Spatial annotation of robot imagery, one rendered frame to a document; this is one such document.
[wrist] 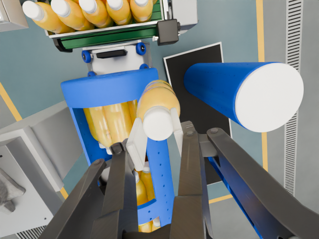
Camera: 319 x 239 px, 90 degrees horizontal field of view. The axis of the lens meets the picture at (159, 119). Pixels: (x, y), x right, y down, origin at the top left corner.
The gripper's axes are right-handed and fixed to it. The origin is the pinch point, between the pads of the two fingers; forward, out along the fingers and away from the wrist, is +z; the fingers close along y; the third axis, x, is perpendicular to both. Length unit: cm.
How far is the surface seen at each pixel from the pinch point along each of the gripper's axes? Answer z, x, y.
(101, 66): 51, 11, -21
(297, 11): 158, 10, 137
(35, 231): 98, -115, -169
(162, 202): 24.5, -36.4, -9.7
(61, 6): 33.7, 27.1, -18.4
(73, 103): 22.9, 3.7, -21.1
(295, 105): 46, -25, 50
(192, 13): 62, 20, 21
